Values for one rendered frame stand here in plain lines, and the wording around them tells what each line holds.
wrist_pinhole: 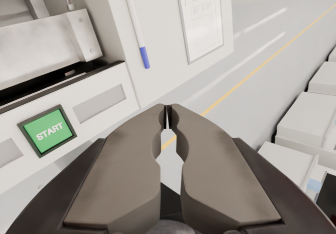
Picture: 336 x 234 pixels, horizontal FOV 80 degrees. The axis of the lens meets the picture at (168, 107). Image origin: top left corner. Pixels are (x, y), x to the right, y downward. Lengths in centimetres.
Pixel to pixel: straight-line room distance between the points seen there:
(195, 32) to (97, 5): 21
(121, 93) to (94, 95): 5
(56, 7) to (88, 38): 11
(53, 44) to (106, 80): 11
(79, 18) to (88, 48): 5
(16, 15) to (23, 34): 7
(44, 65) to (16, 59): 4
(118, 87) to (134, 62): 5
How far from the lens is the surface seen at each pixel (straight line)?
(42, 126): 32
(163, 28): 41
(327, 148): 468
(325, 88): 654
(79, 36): 38
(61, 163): 88
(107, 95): 35
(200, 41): 49
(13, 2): 45
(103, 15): 37
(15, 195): 149
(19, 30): 39
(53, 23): 40
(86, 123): 34
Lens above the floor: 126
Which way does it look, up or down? 43 degrees down
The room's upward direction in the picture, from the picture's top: 107 degrees clockwise
